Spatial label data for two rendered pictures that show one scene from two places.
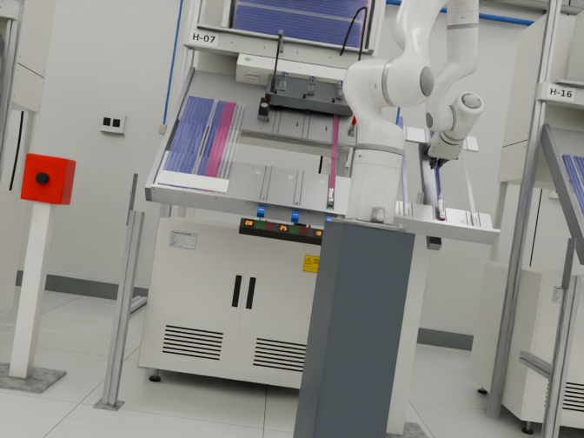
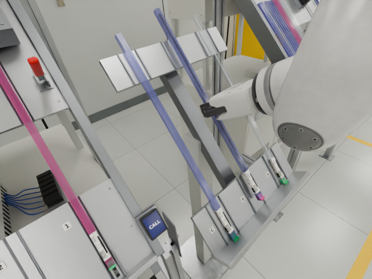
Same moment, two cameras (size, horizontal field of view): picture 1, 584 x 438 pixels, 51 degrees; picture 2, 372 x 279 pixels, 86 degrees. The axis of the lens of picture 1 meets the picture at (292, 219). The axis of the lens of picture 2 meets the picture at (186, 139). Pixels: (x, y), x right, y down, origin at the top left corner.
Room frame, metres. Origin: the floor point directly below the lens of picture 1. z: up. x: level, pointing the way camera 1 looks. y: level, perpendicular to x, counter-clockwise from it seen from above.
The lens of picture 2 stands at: (1.78, -0.17, 1.19)
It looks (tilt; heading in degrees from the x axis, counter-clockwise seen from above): 39 degrees down; 325
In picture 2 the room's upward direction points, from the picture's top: 6 degrees counter-clockwise
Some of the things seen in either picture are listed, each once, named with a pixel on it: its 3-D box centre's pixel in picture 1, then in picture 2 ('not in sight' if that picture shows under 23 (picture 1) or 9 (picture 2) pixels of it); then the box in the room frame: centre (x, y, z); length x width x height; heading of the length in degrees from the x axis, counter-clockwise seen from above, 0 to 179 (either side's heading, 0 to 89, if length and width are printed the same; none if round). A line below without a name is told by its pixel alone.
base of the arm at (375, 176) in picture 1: (374, 189); not in sight; (1.54, -0.19, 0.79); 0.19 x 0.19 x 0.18
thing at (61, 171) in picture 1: (36, 268); not in sight; (2.14, 0.85, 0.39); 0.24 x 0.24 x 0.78; 1
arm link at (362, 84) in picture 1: (374, 106); not in sight; (1.56, -0.17, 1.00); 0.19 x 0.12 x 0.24; 50
